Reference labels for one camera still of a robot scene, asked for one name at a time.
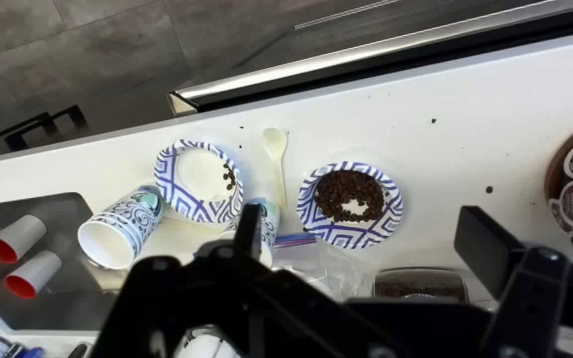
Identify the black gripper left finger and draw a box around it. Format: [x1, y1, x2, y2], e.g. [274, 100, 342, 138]
[233, 203, 262, 259]

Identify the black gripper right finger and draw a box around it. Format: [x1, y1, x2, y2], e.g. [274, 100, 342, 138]
[453, 205, 525, 299]

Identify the patterned paper cup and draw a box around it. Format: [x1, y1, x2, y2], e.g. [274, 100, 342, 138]
[77, 185, 163, 271]

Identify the white red paper cup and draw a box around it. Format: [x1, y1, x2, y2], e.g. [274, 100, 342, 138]
[0, 215, 46, 265]
[4, 251, 61, 299]

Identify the glass coffee bean jar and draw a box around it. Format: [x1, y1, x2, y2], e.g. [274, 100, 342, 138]
[372, 267, 469, 303]

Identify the clear plastic zip bag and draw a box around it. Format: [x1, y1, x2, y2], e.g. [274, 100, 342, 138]
[270, 233, 376, 303]

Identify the blue patterned plate with beans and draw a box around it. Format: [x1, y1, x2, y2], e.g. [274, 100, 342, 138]
[296, 159, 404, 251]

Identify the white plastic spoon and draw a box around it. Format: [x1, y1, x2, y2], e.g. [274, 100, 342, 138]
[262, 128, 288, 209]

